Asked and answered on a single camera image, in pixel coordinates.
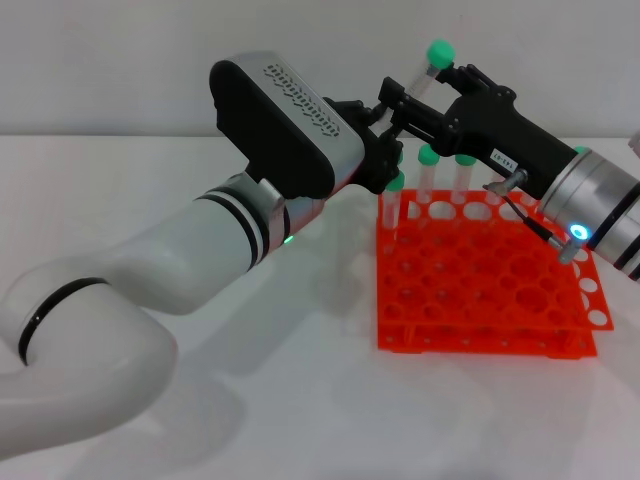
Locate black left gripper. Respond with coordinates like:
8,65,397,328
323,97,406,195

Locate black gripper cable with plugs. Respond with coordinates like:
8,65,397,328
482,169,582,264

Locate orange test tube rack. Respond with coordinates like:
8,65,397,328
374,188,615,360

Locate black silver wrist camera housing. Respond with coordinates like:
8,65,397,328
208,49,367,202

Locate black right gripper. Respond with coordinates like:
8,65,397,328
377,63,577,202

